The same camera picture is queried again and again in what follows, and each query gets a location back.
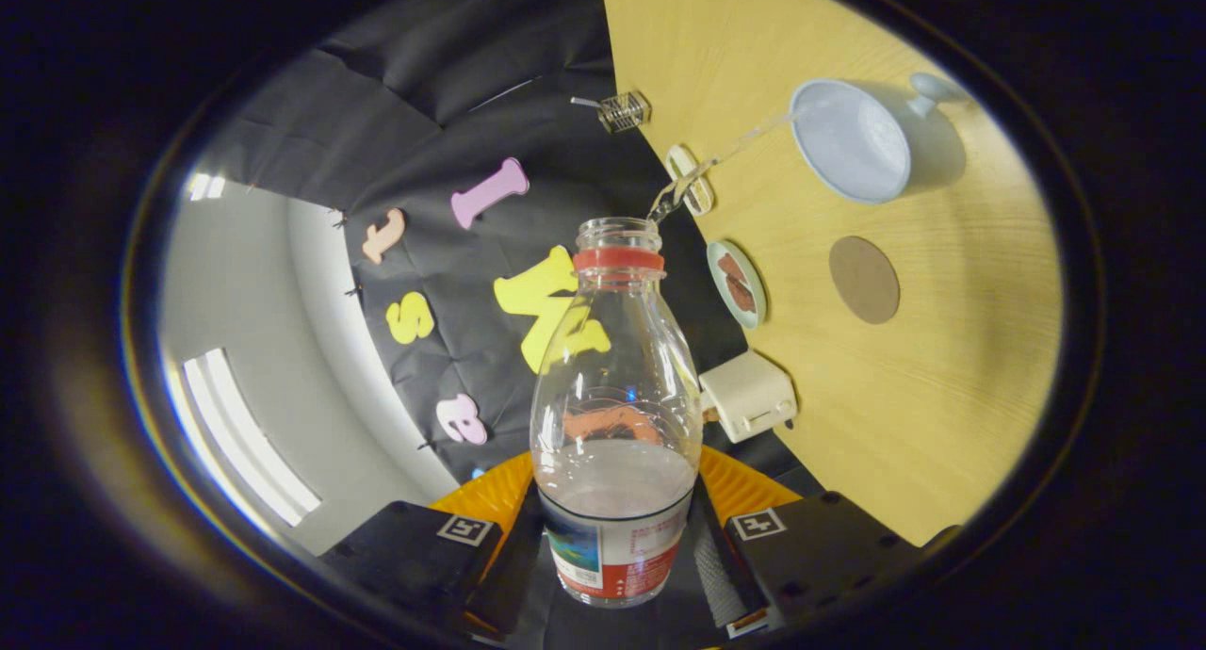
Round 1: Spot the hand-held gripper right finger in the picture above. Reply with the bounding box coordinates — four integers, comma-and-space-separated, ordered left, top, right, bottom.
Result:
693, 445, 957, 640

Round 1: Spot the wooden table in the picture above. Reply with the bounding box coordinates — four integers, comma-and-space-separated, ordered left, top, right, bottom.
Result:
598, 0, 1066, 547

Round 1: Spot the white cup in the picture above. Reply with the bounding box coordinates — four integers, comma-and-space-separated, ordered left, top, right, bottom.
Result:
788, 73, 971, 205

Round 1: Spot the round brown coaster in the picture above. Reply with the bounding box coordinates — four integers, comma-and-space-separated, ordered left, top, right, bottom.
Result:
828, 236, 902, 326

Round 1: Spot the clear plastic juice bottle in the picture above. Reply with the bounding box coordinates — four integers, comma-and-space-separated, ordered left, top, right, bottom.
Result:
530, 217, 704, 609

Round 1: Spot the small oval divided dish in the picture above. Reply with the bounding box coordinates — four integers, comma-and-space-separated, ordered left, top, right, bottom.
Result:
664, 143, 715, 218

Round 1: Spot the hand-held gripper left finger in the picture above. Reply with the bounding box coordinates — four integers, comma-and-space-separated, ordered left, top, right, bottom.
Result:
318, 450, 546, 643

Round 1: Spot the black backdrop cloth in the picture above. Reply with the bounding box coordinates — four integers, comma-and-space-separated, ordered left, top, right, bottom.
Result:
203, 0, 830, 500

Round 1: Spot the long ceiling light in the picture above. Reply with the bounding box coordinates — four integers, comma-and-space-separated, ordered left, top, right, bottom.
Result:
181, 349, 323, 528

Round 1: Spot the pale green plate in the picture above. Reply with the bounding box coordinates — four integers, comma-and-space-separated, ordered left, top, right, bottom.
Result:
706, 240, 768, 331

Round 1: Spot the white toaster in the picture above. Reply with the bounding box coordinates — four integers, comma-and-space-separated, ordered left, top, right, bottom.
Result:
699, 349, 799, 445

